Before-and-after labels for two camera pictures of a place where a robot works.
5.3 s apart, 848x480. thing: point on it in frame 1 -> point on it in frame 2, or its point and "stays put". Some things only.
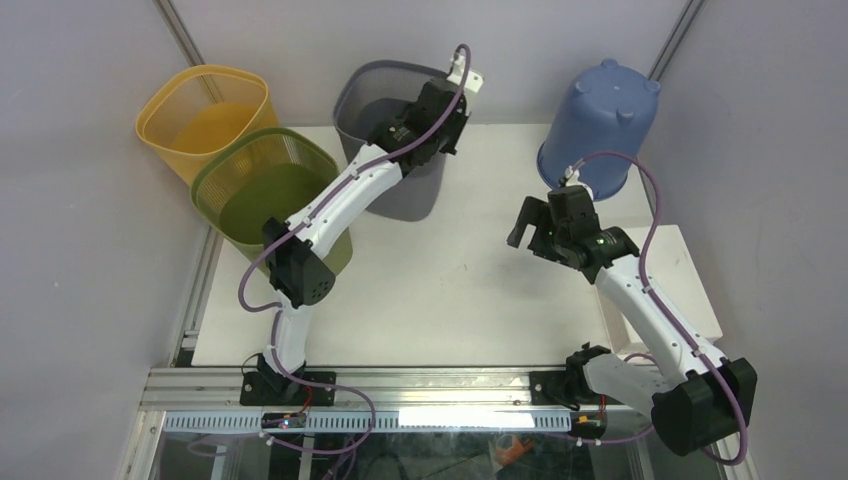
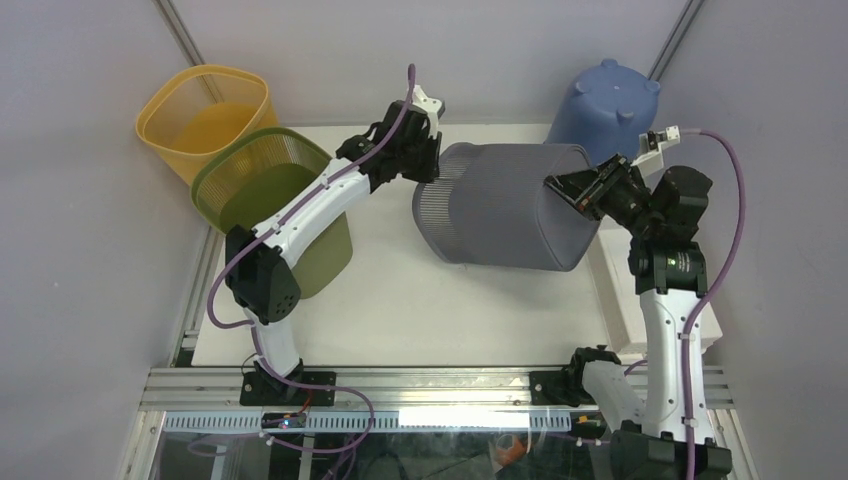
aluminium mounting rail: (373, 390) stays put
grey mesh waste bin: (366, 98) -> (490, 204)
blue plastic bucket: (610, 108) stays put
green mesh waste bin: (244, 177) stays put
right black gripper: (530, 213) -> (579, 187)
